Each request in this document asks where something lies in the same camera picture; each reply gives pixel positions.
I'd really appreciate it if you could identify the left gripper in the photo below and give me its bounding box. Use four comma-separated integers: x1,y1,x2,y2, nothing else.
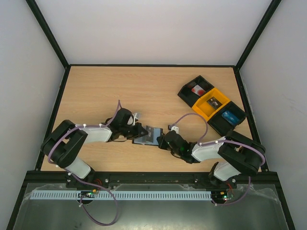
120,122,148,140

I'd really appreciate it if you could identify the dark credit card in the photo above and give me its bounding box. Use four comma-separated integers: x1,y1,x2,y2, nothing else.
145,126,154,143

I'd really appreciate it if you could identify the black card holder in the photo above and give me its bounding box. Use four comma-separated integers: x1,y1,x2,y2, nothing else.
132,126,163,146

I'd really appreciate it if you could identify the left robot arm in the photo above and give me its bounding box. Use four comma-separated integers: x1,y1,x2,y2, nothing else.
41,108,148,179

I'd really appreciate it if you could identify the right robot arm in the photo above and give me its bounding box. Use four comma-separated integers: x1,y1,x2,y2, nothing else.
157,130,266,188

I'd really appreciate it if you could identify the dark card in yellow bin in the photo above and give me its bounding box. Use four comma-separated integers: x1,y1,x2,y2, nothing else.
207,97,222,109

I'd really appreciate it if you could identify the red white card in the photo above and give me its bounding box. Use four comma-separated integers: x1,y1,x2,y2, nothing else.
191,84,206,97

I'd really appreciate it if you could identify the blue card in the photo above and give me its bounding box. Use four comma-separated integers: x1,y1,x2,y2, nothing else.
222,111,239,126

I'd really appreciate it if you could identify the yellow bin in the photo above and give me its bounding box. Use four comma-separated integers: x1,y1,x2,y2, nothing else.
192,88,230,121

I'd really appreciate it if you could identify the black bin near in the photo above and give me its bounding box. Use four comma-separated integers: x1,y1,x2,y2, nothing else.
208,101,247,136

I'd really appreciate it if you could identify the black bin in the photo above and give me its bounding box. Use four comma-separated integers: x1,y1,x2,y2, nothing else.
177,75,214,107
208,101,247,136

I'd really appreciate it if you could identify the black bin far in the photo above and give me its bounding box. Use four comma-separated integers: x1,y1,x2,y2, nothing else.
177,75,214,107

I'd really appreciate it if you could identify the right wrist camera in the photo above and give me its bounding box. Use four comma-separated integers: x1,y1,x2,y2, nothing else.
167,125,179,134

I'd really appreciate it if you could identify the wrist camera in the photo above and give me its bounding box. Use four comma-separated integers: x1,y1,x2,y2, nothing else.
131,113,141,126
167,125,179,134

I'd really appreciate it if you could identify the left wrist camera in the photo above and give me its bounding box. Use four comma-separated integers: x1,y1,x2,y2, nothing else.
131,113,141,126

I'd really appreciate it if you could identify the white slotted cable duct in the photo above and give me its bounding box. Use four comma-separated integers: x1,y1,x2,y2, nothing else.
30,190,212,201

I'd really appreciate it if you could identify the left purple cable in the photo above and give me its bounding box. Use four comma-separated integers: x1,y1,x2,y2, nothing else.
47,100,120,225

